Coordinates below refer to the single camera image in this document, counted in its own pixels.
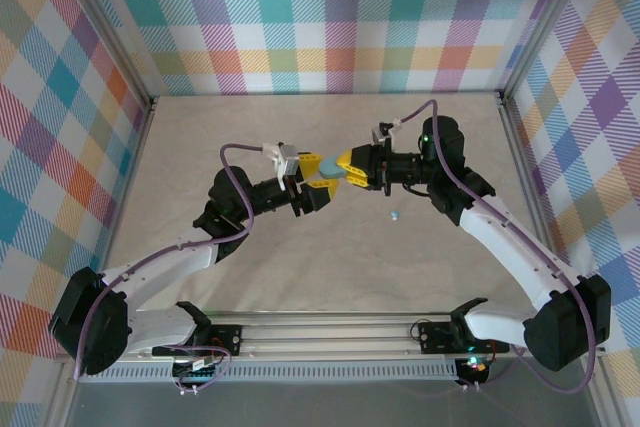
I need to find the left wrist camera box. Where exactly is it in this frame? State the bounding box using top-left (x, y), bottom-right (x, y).
top-left (260, 141), bottom-right (302, 181)

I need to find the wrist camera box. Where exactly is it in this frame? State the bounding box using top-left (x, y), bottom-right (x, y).
top-left (260, 141), bottom-right (302, 181)
top-left (370, 118), bottom-right (404, 146)

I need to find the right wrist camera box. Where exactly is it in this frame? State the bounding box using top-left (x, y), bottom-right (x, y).
top-left (370, 118), bottom-right (404, 146)

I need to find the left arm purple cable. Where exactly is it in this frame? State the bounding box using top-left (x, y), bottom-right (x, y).
top-left (72, 142), bottom-right (274, 395)

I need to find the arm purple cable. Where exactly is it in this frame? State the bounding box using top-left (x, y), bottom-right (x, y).
top-left (399, 99), bottom-right (601, 395)
top-left (72, 142), bottom-right (274, 395)

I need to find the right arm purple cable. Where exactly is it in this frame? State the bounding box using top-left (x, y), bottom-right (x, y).
top-left (399, 99), bottom-right (601, 395)

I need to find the aluminium side rail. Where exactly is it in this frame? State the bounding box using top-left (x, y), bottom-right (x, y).
top-left (497, 94), bottom-right (576, 318)
top-left (87, 95), bottom-right (160, 323)

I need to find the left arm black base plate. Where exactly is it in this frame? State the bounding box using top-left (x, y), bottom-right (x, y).
top-left (152, 325), bottom-right (244, 358)

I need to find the aluminium mounting rail beam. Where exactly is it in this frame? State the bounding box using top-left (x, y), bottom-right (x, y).
top-left (53, 310), bottom-right (607, 364)

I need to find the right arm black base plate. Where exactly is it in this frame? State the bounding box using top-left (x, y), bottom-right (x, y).
top-left (418, 321), bottom-right (511, 354)

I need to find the grey slotted cable duct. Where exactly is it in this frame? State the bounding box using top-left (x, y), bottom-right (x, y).
top-left (79, 364), bottom-right (459, 384)

